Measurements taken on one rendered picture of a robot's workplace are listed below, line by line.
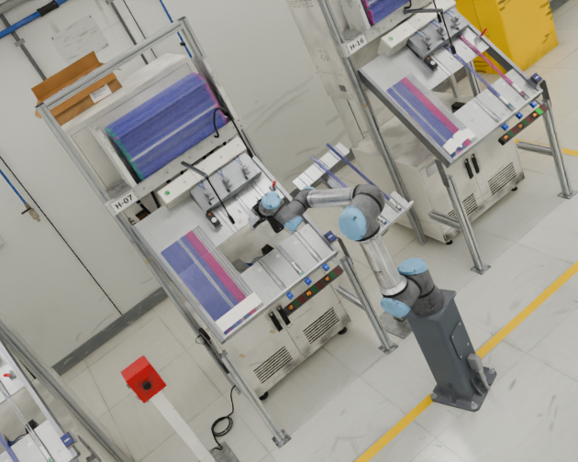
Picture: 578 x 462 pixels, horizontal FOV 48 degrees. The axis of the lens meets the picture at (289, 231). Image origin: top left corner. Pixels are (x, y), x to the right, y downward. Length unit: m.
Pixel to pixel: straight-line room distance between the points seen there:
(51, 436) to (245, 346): 1.03
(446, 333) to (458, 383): 0.31
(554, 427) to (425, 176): 1.51
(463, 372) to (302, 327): 0.95
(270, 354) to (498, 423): 1.21
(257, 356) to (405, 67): 1.74
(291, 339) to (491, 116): 1.59
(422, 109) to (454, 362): 1.33
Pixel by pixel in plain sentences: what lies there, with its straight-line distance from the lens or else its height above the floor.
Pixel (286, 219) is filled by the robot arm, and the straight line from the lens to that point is 2.67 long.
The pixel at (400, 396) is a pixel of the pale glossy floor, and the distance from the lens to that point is 3.29.
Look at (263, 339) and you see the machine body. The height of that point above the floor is 0.35.
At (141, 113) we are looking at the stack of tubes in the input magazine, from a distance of 3.03.
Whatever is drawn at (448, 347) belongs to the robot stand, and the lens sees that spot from 2.88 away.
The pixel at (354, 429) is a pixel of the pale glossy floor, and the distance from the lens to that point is 3.27.
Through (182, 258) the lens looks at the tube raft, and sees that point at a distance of 3.06.
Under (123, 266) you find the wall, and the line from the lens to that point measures 4.80.
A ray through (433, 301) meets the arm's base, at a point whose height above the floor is 0.60.
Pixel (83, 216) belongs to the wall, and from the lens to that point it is 4.63.
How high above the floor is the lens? 2.39
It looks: 29 degrees down
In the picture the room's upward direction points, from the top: 28 degrees counter-clockwise
